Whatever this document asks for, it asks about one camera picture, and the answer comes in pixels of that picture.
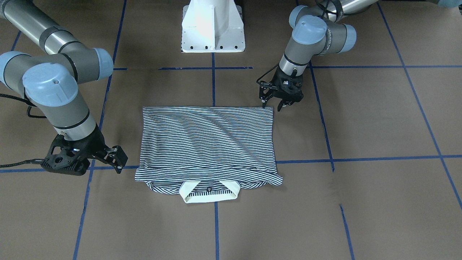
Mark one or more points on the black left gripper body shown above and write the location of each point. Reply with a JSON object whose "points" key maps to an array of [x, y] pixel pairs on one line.
{"points": [[278, 81]]}

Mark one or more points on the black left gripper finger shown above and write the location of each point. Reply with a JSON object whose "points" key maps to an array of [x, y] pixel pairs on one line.
{"points": [[282, 103], [264, 100]]}

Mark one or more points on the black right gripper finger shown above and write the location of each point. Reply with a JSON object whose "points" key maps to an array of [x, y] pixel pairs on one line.
{"points": [[115, 156]]}

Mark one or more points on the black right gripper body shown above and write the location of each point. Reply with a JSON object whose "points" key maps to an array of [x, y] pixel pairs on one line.
{"points": [[93, 143]]}

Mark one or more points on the navy white striped polo shirt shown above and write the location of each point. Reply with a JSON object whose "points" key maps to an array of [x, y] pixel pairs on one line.
{"points": [[207, 154]]}

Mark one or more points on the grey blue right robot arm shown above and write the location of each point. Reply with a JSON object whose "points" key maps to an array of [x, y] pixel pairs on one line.
{"points": [[51, 84]]}

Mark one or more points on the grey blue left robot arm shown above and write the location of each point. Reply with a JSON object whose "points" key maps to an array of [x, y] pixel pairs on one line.
{"points": [[316, 31]]}

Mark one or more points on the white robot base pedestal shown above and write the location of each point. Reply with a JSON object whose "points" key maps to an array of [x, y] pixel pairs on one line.
{"points": [[213, 26]]}

